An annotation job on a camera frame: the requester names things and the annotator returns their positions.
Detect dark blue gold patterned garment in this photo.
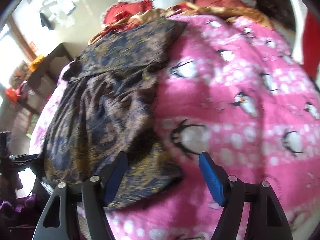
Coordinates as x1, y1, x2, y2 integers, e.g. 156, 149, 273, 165
41, 18, 186, 212

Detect dark wooden side table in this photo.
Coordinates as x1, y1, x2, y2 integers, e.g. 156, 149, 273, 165
18, 43, 73, 114

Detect pink penguin blanket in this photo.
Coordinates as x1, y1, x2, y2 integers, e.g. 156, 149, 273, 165
39, 14, 319, 239

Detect gold red satin cloth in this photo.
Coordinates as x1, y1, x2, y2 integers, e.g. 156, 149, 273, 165
88, 2, 273, 45

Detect red heart pillow left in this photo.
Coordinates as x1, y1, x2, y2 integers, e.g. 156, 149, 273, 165
102, 0, 153, 26

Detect red heart pillow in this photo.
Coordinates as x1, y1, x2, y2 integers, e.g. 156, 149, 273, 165
102, 0, 153, 26
193, 0, 248, 8

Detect red garment on chair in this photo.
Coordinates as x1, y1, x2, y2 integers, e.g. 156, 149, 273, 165
302, 11, 320, 80

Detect red heart pillow right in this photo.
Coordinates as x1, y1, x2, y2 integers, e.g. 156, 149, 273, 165
193, 0, 248, 8

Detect wall calendar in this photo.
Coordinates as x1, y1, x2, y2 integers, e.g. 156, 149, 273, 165
48, 0, 76, 16

